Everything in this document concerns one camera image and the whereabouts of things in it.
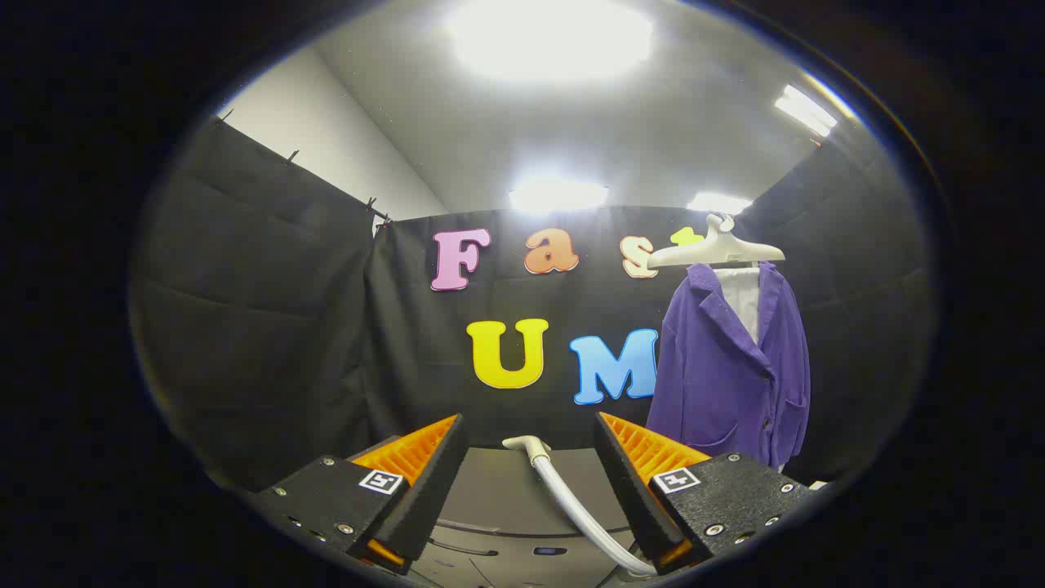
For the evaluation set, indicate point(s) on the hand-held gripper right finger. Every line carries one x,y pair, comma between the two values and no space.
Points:
633,490

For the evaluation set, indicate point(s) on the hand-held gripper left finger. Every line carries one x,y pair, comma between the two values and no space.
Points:
424,490

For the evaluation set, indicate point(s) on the white garment steamer head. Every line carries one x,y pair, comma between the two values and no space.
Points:
571,506

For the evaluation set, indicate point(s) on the grey garment steamer base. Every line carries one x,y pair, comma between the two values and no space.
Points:
506,555

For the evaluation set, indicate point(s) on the white shirt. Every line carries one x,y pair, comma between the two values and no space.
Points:
744,298

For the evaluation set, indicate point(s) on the white clothes hanger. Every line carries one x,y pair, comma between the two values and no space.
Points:
710,251

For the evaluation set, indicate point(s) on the black backdrop cloth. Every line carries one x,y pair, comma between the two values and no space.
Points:
269,327

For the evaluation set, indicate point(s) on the ceiling light panel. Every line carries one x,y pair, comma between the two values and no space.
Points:
718,202
559,196
549,37
806,110

